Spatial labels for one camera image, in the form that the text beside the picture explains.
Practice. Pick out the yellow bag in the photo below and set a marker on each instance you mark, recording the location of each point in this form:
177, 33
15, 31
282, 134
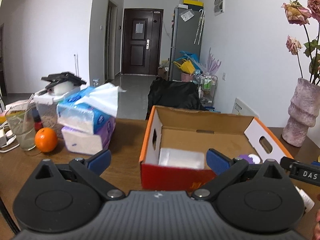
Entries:
185, 66

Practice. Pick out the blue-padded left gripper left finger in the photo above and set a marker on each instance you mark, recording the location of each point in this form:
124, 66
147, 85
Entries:
88, 171

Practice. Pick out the drinking glass with straw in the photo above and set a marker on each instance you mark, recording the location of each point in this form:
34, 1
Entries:
19, 116

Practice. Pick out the white spray bottle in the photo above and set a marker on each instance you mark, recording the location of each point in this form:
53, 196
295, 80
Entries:
308, 202

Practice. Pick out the black device on jar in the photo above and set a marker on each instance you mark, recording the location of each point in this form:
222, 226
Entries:
58, 78

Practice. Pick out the grey refrigerator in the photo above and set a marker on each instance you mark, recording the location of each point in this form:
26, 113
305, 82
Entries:
184, 28

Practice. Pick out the clear lidded storage jar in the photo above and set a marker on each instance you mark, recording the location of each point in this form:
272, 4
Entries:
46, 102

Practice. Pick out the dark brown entrance door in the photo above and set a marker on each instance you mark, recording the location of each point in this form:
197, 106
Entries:
141, 41

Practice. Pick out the person's right hand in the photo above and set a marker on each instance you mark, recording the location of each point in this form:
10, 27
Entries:
316, 231

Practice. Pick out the dried pink roses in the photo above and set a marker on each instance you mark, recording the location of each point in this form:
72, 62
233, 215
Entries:
297, 14

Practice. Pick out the orange fruit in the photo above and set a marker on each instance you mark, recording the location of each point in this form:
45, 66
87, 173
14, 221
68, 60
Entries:
46, 140

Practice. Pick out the white wall panel box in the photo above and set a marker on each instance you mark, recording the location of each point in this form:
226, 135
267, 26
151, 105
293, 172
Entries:
219, 7

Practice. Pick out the clear plastic container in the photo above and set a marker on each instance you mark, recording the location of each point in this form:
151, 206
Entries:
170, 157

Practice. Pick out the purple tissue pack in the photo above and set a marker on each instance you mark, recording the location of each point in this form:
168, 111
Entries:
89, 144

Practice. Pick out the red orange cardboard box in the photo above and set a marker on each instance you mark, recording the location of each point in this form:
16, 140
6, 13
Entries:
199, 131

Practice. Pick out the metal utility cart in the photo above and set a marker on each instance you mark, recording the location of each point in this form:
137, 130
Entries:
207, 89

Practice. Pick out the blue tissue pack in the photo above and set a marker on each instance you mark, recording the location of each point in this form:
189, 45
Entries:
89, 109

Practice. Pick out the purple textured vase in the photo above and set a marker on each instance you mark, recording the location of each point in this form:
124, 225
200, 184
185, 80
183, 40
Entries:
303, 111

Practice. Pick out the black bag on chair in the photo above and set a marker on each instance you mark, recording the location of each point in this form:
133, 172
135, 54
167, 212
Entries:
173, 94

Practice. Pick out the purple white round object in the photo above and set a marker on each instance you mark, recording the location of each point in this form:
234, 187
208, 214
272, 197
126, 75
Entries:
251, 158

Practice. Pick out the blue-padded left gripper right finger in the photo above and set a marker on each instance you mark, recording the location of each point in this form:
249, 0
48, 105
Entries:
227, 172

